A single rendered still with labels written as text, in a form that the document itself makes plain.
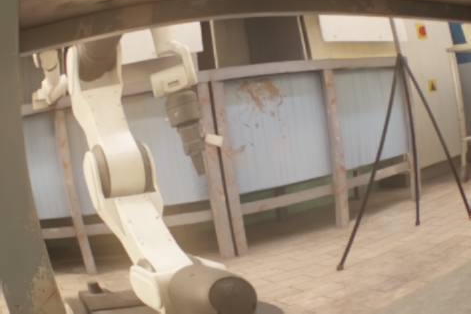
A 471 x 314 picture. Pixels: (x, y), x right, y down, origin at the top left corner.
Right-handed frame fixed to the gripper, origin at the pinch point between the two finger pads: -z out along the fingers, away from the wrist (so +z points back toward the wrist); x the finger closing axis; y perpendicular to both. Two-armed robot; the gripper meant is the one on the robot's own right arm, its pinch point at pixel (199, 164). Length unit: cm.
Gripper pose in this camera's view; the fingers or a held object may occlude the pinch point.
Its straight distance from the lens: 177.5
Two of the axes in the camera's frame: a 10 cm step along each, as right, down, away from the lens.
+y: -9.5, 3.0, -0.4
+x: -0.2, 0.7, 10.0
